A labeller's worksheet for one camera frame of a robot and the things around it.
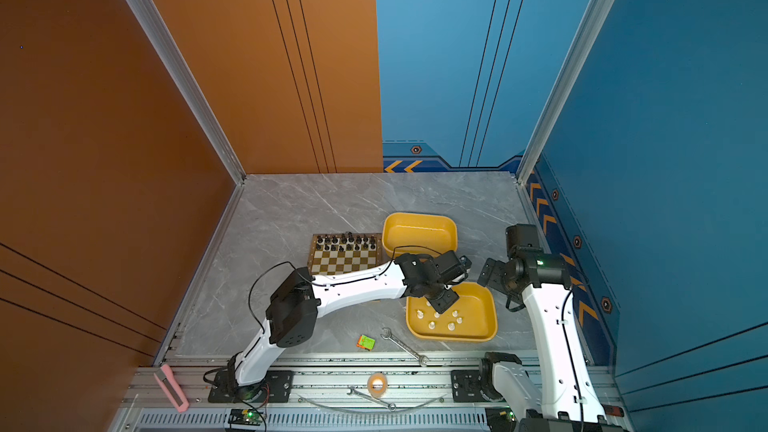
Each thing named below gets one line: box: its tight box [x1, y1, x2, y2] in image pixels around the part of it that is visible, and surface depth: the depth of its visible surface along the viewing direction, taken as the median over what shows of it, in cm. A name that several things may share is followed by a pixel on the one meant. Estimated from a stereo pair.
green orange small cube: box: [356, 334, 376, 351], surface depth 80 cm
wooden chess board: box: [308, 233, 383, 275], surface depth 98 cm
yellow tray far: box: [382, 212, 458, 259], surface depth 102 cm
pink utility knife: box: [154, 364, 189, 413], surface depth 74 cm
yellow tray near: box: [406, 282, 498, 342], surface depth 84 cm
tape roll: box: [367, 373, 388, 398], surface depth 76 cm
